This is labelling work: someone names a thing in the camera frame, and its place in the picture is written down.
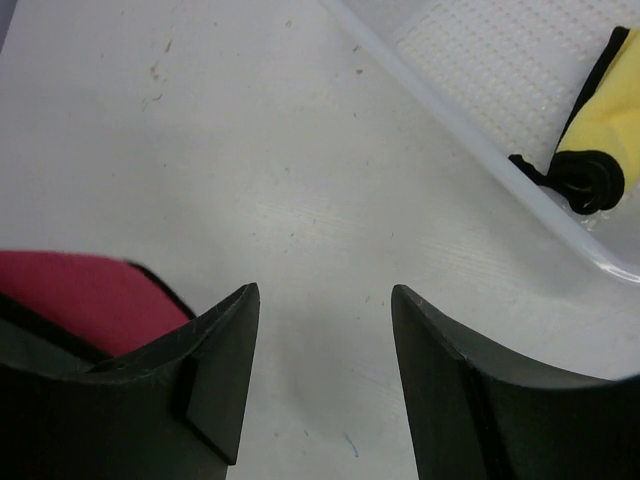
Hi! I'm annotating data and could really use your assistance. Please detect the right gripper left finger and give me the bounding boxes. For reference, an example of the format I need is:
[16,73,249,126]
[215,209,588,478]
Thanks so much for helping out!
[1,283,260,479]

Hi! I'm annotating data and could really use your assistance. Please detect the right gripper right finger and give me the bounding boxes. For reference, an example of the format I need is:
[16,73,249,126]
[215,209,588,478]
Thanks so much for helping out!
[391,285,639,479]

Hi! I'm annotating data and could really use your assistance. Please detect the grey and pink towel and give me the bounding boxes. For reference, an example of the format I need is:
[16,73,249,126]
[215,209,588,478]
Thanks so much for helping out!
[1,250,196,373]

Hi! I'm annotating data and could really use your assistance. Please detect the grey and yellow towel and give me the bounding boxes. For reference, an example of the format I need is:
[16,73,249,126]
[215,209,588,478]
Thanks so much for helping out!
[509,26,639,215]

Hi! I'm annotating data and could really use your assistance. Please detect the white plastic basket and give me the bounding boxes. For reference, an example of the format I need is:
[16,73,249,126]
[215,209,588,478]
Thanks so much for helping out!
[326,1,639,283]

